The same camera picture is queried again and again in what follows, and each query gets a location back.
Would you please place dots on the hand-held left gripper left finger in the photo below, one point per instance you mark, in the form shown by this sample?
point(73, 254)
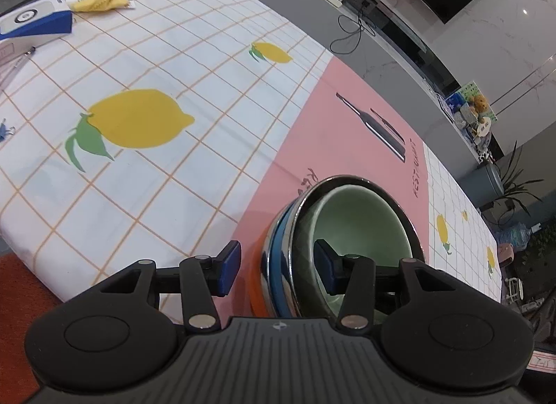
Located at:
point(230, 266)

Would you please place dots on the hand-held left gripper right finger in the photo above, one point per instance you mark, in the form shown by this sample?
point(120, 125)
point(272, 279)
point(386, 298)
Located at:
point(324, 269)

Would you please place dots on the orange bowl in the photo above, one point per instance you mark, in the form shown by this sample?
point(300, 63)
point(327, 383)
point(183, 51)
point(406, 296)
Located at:
point(256, 286)

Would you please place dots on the steel bowl with blue outside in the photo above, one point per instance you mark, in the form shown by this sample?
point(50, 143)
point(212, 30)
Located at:
point(282, 252)

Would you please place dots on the green ceramic bowl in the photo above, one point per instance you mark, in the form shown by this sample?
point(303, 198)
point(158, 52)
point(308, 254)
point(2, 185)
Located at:
point(360, 221)

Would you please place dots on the lemon print tablecloth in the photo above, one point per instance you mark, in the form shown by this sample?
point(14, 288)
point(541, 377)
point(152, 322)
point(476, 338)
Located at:
point(173, 169)

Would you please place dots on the grey bin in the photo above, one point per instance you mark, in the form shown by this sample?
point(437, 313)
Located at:
point(484, 184)

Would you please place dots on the pink small appliance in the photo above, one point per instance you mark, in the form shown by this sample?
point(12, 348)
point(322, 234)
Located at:
point(506, 255)

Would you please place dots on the white stool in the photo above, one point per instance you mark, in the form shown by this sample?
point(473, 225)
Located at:
point(512, 289)

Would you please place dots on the blue plastic bag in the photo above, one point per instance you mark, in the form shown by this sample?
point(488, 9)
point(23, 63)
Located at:
point(517, 234)

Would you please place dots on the orange chair cushion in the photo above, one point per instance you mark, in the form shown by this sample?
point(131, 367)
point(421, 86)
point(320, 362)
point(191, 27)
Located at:
point(21, 299)

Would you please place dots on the green potted plant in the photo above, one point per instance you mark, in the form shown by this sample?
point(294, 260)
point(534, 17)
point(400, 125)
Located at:
point(517, 182)

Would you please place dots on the blue binder clip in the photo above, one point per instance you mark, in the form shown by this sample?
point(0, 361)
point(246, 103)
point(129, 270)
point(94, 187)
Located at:
point(5, 129)

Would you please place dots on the black pen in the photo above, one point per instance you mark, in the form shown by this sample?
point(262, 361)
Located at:
point(19, 63)

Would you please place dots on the blue and white box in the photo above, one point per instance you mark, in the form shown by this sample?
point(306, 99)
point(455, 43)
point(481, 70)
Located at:
point(39, 21)

